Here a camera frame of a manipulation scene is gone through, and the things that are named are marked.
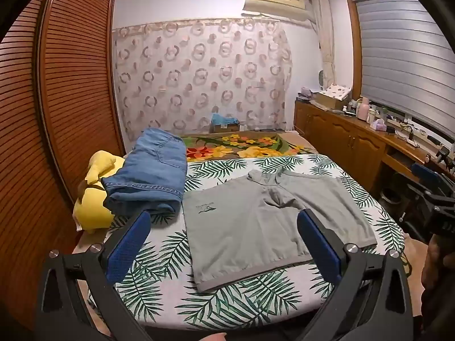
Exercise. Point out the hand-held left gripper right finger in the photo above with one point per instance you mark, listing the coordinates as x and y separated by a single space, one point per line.
320 248

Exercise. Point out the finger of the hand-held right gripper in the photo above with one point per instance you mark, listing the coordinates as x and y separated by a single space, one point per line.
424 174
408 184

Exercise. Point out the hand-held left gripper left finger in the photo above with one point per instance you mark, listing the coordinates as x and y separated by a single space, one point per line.
128 245

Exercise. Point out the grey pants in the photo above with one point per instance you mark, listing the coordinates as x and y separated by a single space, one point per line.
248 227

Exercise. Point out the person's right hand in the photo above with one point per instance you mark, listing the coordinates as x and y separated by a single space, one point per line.
439 259

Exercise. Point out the person's left hand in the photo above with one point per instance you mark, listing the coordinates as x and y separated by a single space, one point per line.
213 337

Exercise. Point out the grey trash bin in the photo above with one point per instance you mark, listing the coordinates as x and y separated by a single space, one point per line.
390 196

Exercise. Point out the white power strip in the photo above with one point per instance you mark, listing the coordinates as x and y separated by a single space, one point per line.
410 139

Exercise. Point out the leaf print bed sheet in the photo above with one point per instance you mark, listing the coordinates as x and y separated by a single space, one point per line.
167 255

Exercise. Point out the yellow plush toy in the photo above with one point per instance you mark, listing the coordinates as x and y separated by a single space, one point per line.
90 206

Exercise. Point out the purple tissue pack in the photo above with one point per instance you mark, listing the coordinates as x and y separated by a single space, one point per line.
378 124

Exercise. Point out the folded blue jeans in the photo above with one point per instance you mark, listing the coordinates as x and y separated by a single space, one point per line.
149 174

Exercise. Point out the white bottle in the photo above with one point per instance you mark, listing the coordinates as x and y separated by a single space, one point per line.
372 117

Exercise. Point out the pink thermos bottle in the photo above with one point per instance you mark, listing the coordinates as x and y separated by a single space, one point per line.
363 110

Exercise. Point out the wooden sideboard cabinet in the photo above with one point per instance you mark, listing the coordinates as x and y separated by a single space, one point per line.
337 131

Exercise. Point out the open cardboard box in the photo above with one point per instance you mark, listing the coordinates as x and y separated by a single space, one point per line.
328 101

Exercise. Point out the grey window blind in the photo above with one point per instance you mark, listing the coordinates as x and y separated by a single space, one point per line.
401 60

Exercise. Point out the white spotted cloth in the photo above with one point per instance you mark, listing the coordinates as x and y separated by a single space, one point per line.
337 90

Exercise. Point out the bed with palm-leaf sheet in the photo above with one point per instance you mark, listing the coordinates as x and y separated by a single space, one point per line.
241 145

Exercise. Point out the small white fan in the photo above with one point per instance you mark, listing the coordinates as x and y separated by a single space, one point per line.
321 80

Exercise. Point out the small cardboard box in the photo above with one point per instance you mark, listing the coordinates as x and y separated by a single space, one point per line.
224 128

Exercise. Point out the beige tied window curtain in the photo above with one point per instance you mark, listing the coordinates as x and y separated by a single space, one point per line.
327 49

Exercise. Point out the wooden louvered wardrobe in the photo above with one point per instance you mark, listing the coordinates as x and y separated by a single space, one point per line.
71 78

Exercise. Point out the wooden window frame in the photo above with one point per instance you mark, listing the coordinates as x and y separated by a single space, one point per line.
353 42

